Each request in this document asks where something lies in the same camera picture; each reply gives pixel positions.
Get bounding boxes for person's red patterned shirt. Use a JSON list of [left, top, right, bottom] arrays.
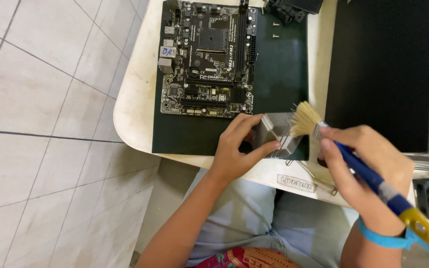
[[195, 246, 294, 268]]

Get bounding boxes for person's right hand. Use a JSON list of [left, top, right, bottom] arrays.
[[317, 125, 415, 237]]

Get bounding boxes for black plastic cooler bracket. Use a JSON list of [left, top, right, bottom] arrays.
[[264, 0, 324, 26]]

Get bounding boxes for blue and yellow handled paintbrush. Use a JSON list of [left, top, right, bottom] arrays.
[[289, 101, 429, 261]]

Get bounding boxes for silver wire retention clip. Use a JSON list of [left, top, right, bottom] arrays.
[[285, 159, 339, 197]]

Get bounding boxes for person's left hand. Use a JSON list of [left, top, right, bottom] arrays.
[[209, 113, 282, 183]]

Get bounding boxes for aluminium finned heatsink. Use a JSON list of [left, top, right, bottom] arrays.
[[252, 112, 305, 160]]

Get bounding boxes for black computer motherboard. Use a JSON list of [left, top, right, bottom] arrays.
[[157, 0, 259, 119]]

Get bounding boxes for black computer case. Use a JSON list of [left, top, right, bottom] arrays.
[[324, 0, 429, 155]]

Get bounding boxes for person's grey shorts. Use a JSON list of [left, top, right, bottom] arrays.
[[184, 168, 361, 268]]

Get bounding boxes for blue wrist strap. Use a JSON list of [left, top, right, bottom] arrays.
[[356, 217, 429, 258]]

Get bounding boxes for dark green work mat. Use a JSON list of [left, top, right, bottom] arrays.
[[151, 0, 310, 161]]

